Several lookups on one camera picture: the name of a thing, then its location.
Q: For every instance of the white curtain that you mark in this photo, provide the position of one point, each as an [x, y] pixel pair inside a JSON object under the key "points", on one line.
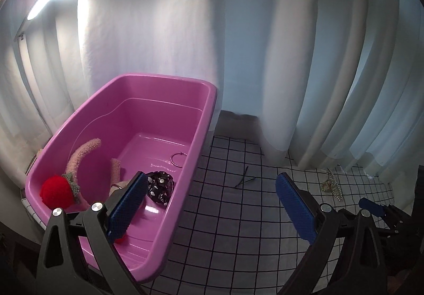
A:
{"points": [[232, 33]]}

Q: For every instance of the rhinestone hair clip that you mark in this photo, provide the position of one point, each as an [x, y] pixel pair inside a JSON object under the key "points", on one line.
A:
{"points": [[337, 194]]}

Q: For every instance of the gold claw hair clip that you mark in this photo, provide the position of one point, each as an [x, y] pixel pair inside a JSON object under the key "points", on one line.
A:
{"points": [[328, 182]]}

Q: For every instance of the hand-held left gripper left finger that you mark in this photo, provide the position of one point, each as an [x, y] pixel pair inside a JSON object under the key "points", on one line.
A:
{"points": [[127, 205]]}

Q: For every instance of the black white checkered tablecloth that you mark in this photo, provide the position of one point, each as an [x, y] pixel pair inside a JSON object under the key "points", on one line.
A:
{"points": [[232, 232]]}

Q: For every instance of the pink plastic bin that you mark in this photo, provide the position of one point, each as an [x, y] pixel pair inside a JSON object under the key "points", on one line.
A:
{"points": [[155, 116]]}

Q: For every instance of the black hair pin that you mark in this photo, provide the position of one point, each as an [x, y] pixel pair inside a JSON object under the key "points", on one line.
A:
{"points": [[239, 183]]}

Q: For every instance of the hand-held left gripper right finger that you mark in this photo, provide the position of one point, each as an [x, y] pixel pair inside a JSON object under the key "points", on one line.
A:
{"points": [[296, 209]]}

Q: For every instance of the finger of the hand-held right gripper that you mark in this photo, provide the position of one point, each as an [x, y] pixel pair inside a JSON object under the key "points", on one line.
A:
{"points": [[369, 205]]}

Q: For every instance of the pink fuzzy strawberry headband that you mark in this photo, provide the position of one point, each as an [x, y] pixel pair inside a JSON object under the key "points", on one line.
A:
{"points": [[56, 190]]}

